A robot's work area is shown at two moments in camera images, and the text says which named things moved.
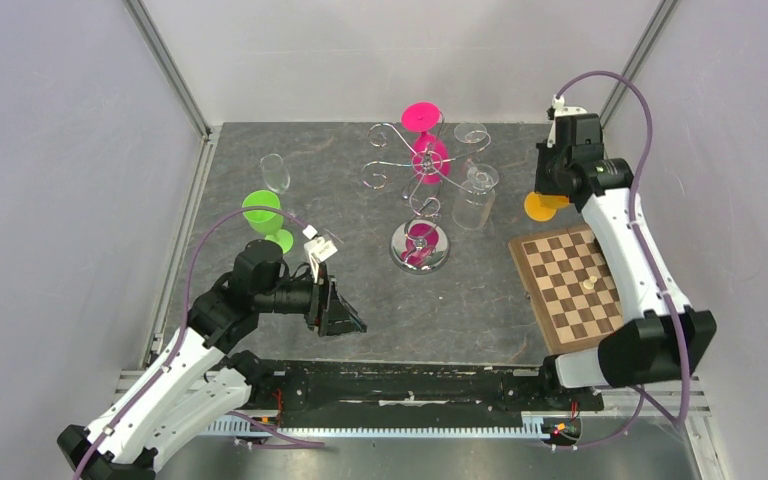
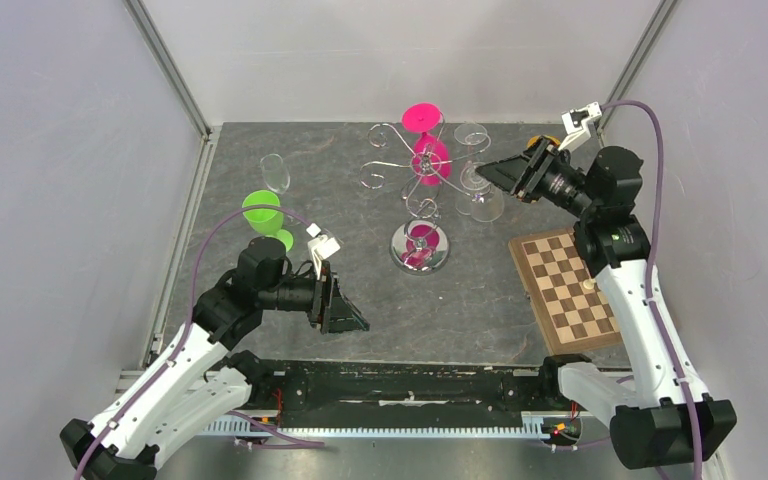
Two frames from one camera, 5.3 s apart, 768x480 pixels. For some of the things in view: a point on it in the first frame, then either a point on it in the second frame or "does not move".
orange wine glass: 542,208 -> 535,139
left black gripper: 319,306 does not move
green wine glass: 267,222 does not move
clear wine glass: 275,172 does not move
